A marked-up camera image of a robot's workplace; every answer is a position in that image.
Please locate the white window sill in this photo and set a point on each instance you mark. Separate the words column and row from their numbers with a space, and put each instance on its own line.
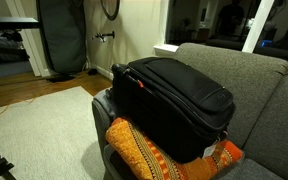
column 165, row 48

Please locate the white window post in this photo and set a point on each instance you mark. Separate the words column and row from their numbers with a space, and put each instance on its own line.
column 257, row 26

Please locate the grey fabric sofa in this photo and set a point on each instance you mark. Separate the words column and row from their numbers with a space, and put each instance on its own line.
column 250, row 76

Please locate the white luggage tag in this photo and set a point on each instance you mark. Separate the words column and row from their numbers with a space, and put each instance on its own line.
column 210, row 150

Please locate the black wall hook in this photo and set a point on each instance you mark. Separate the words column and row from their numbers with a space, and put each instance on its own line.
column 107, row 34

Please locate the black shelf board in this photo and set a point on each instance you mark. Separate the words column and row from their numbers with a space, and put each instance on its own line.
column 10, row 22

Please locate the orange zip pull tab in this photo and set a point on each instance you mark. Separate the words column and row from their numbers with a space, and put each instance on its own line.
column 140, row 83

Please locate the round black-framed mirror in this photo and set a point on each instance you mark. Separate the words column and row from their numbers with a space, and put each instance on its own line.
column 110, row 8

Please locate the black wheeled suitcase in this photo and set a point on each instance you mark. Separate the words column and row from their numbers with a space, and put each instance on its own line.
column 170, row 110

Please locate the dark garment bag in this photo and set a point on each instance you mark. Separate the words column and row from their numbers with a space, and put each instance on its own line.
column 62, row 40

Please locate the cream floor rug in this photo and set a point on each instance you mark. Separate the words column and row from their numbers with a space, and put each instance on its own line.
column 44, row 133

